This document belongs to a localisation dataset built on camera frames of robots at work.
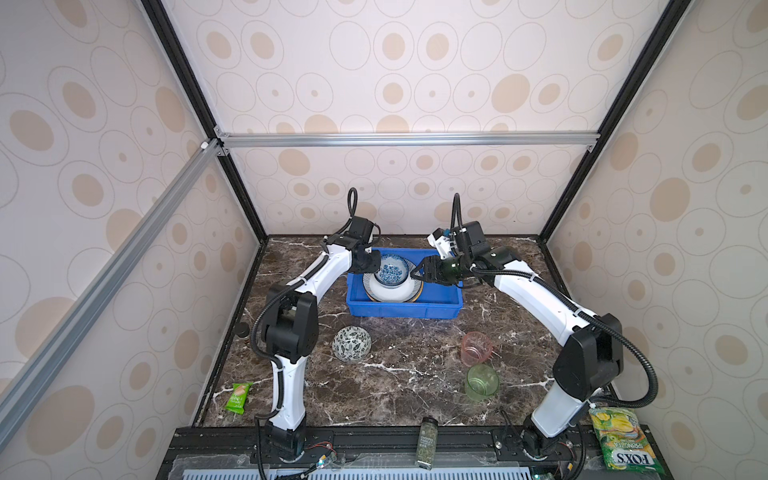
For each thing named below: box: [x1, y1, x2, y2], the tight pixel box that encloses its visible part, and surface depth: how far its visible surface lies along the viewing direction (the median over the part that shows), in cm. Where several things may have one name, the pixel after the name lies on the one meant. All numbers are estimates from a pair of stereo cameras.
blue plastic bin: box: [346, 248, 464, 319], surface depth 99 cm
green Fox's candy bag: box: [589, 407, 667, 477], surface depth 74 cm
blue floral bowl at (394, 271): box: [374, 254, 411, 288], surface depth 102 cm
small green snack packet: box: [226, 382, 254, 415], surface depth 81 cm
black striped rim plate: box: [362, 258, 424, 303], surface depth 100 cm
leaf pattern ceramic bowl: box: [332, 326, 372, 363], surface depth 91 cm
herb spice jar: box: [417, 416, 439, 470], surface depth 72 cm
